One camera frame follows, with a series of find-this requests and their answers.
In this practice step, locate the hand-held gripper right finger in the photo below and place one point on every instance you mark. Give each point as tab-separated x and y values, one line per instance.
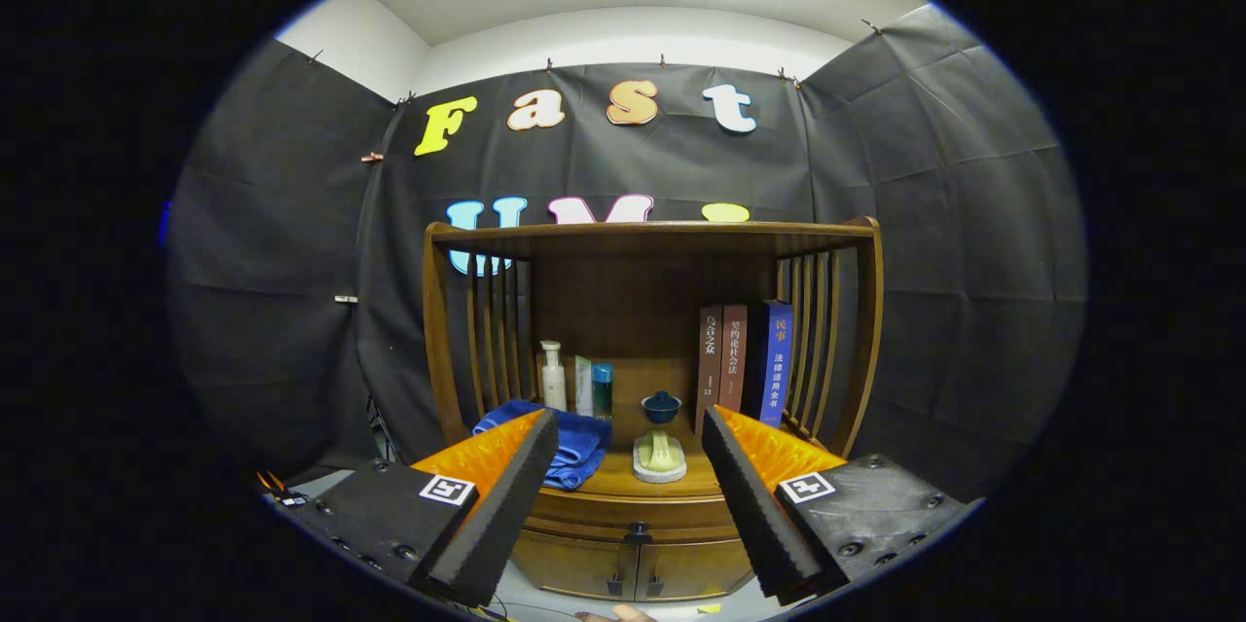
750	515

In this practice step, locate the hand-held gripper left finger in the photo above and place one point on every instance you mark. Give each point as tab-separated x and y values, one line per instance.
501	515

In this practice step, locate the wooden drawer with dark knob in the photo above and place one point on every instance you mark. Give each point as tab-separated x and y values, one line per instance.
604	508

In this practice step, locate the pale green holder white base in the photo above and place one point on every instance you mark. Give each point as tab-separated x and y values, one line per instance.
660	457

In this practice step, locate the wooden cabinet door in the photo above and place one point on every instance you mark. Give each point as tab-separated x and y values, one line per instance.
696	568
574	564

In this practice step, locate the wooden countertop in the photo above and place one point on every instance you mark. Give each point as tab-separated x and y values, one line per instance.
615	484

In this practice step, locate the wooden cabinet with slatted sides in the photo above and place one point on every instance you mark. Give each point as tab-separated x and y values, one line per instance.
633	301

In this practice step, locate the blue folded towel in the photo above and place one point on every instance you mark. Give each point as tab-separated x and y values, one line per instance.
584	442

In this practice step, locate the blue lidded teacup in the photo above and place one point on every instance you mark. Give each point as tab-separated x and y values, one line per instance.
661	408

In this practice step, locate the white pump bottle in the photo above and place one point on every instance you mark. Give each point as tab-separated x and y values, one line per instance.
554	384

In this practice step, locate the white and green box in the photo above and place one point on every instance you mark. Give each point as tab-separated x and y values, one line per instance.
582	388

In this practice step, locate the blue book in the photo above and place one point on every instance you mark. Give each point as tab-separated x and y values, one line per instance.
777	359

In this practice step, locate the teal bottle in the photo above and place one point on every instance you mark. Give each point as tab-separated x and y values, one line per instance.
603	393

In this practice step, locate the dark brown book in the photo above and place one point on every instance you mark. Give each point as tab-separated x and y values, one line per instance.
709	359

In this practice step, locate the black backdrop cloth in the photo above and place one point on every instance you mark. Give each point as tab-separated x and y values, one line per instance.
633	164

